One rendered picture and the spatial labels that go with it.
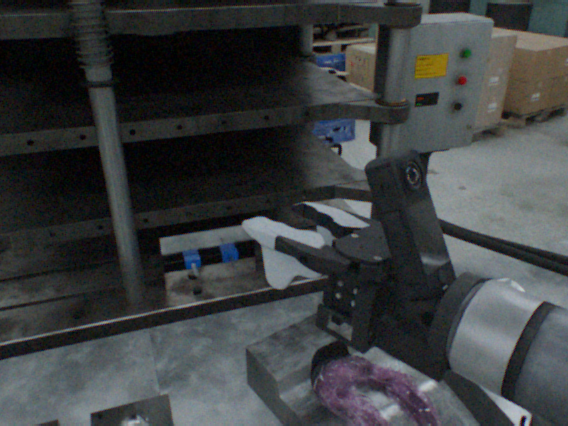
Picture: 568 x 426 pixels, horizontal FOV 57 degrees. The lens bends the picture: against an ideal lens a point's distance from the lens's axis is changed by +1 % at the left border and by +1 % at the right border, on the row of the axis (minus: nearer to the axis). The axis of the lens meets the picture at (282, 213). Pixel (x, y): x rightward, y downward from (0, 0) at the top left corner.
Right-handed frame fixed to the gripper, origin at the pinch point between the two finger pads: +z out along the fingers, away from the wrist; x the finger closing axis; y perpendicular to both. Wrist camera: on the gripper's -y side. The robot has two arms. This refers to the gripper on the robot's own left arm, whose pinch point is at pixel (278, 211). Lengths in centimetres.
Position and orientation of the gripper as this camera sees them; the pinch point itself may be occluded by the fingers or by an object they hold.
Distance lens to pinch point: 50.8
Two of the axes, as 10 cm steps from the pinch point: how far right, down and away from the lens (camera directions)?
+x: 6.8, -2.2, 7.0
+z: -7.3, -3.2, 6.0
